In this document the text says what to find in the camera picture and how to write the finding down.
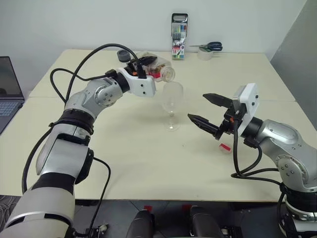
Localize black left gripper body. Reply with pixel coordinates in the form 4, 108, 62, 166
125, 60, 147, 79

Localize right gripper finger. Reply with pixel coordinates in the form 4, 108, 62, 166
188, 114, 221, 140
203, 93, 234, 109

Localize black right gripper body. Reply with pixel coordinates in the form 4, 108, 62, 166
218, 98, 243, 136

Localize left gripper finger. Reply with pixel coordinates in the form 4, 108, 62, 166
138, 56, 159, 66

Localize clear plastic drink bottle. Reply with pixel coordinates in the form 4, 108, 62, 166
135, 51, 176, 83

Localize clear wine glass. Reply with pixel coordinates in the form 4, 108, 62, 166
161, 82, 184, 132

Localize black round lid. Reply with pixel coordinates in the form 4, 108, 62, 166
117, 49, 132, 63

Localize marker pen pack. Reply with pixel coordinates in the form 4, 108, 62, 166
171, 13, 188, 60

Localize clear tape roll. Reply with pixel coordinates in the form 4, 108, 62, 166
197, 47, 213, 61

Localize dark rounded shape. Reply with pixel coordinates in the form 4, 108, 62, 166
189, 205, 221, 238
127, 209, 156, 238

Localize grey laptop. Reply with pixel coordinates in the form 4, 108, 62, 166
0, 56, 26, 136

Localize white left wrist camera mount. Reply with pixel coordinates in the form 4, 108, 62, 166
116, 67, 157, 98

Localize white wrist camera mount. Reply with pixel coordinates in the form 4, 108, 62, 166
116, 67, 157, 98
234, 83, 260, 131

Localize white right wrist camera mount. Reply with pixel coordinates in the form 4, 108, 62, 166
234, 83, 260, 131

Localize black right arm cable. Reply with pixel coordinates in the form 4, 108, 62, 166
230, 116, 288, 224

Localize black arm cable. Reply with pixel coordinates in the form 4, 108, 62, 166
21, 43, 147, 234
230, 116, 288, 224

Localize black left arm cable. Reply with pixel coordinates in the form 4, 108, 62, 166
21, 43, 147, 234

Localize blue handled scissors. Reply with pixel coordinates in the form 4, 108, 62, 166
189, 41, 223, 52

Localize white cable bundle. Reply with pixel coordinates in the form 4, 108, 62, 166
0, 195, 23, 219

